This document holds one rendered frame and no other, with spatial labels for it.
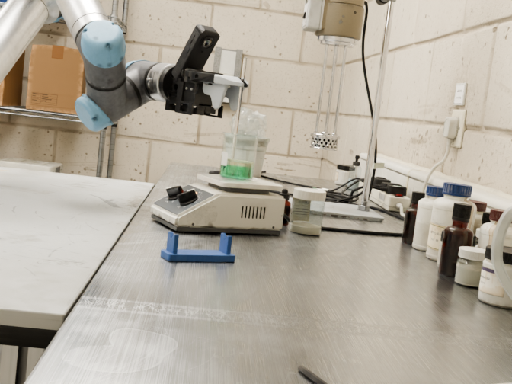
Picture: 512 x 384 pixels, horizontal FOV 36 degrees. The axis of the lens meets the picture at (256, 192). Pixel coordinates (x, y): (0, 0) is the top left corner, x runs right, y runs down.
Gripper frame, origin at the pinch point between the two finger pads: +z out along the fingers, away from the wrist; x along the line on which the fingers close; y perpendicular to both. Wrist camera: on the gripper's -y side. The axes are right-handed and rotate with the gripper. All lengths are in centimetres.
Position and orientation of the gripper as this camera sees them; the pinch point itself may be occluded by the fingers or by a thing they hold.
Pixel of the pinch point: (241, 80)
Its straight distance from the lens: 134.5
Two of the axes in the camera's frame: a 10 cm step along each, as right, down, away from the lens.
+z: 6.4, 1.8, -7.5
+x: -7.6, -0.2, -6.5
